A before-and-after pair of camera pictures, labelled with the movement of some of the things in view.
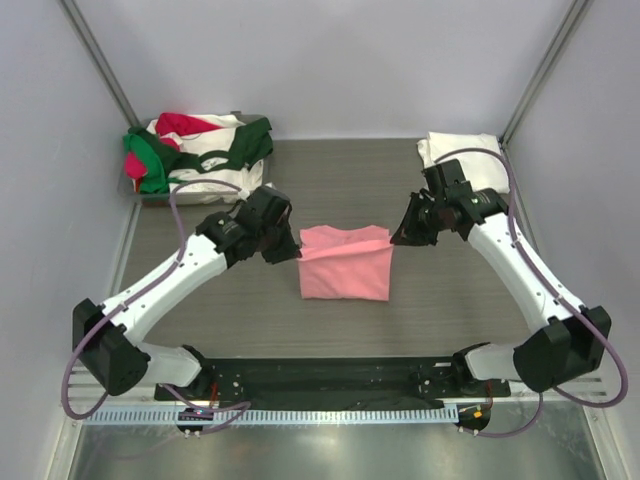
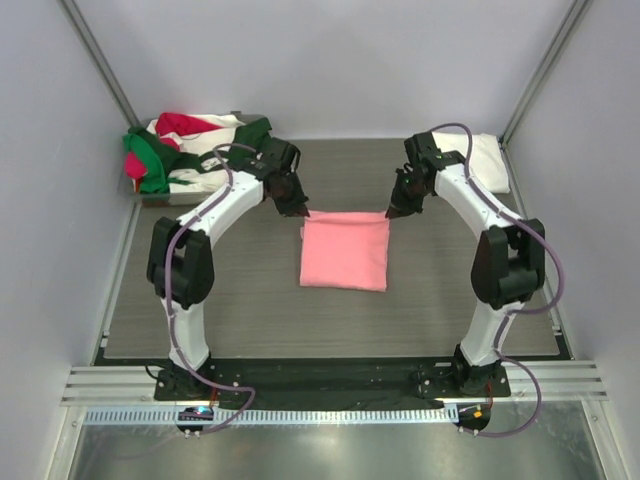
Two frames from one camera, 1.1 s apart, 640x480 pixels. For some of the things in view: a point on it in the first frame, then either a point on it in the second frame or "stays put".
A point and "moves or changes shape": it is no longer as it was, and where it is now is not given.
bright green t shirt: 154,180 stays put
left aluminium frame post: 101,63 stays put
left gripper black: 279,239 → 286,187
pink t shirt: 345,263 moves or changes shape
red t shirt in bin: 167,124 stays put
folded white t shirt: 484,169 stays put
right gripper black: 417,220 → 410,186
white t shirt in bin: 200,142 stays put
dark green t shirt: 249,142 stays put
